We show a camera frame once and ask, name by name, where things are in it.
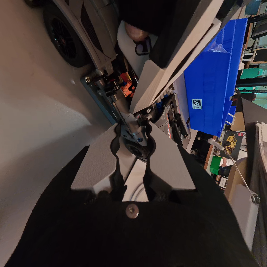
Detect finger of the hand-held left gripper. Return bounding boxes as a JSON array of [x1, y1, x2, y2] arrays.
[[130, 0, 224, 114], [155, 18, 222, 103]]

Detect lego instruction booklet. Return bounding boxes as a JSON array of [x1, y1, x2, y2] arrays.
[[241, 98, 267, 188]]

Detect green plastic bin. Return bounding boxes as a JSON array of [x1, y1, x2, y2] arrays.
[[210, 156, 222, 175]]

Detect grey lego car model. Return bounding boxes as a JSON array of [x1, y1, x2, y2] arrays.
[[23, 0, 192, 164]]

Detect person's left hand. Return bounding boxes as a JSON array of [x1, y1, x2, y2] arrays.
[[125, 21, 149, 42]]

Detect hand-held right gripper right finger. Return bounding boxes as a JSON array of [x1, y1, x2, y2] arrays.
[[142, 123, 196, 202]]

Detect blue plastic storage bin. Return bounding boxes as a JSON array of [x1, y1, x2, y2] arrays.
[[184, 18, 247, 137]]

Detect lego box with yellow car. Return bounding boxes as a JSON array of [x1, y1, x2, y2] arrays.
[[213, 130, 246, 161]]

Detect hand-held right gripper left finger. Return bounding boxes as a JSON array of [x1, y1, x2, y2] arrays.
[[71, 124, 127, 202]]

